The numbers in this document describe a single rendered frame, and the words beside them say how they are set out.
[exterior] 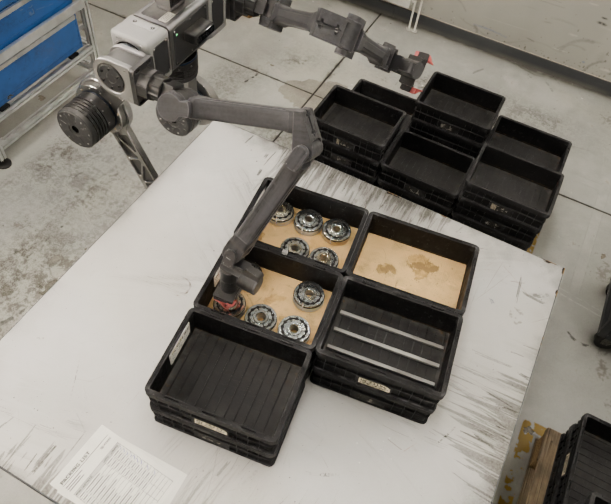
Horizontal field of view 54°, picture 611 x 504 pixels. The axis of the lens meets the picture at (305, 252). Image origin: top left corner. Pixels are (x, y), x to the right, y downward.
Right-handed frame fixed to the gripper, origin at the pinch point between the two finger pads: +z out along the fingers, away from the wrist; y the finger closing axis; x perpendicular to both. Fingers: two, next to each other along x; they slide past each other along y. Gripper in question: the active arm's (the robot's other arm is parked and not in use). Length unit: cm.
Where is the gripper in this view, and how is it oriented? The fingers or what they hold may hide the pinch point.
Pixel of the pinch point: (229, 300)
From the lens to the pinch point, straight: 192.2
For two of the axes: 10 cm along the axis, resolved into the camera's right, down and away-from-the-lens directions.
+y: 3.6, -7.4, 5.7
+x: -9.3, -3.5, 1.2
